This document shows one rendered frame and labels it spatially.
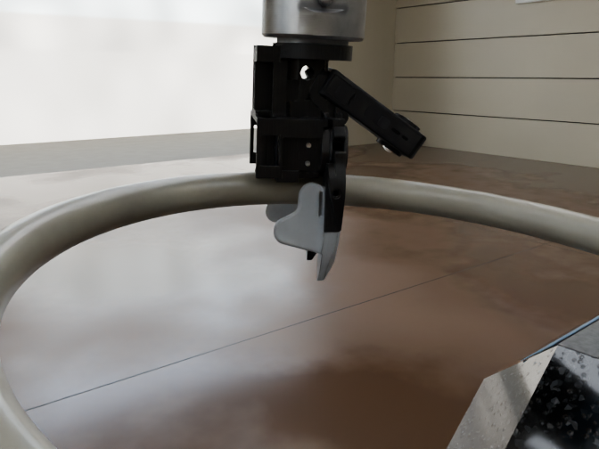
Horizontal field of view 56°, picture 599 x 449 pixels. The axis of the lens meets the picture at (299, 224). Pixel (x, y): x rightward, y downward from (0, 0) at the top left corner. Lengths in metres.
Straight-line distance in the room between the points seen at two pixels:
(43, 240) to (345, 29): 0.28
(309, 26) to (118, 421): 1.63
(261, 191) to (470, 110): 7.80
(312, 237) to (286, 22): 0.18
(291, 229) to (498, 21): 7.63
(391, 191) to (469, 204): 0.07
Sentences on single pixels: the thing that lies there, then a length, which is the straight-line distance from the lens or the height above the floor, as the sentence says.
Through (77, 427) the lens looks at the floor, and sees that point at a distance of 1.97.
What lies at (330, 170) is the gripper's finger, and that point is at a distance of 0.49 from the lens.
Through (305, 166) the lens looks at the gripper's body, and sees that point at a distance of 0.50.
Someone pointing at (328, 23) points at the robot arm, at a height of 1.09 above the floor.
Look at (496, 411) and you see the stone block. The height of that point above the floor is 0.75.
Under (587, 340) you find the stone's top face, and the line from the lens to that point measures 0.57.
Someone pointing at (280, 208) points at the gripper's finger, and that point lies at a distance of 0.57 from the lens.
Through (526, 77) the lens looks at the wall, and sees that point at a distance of 7.81.
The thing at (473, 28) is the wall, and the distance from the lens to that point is 8.30.
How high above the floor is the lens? 1.05
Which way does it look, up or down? 15 degrees down
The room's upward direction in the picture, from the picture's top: straight up
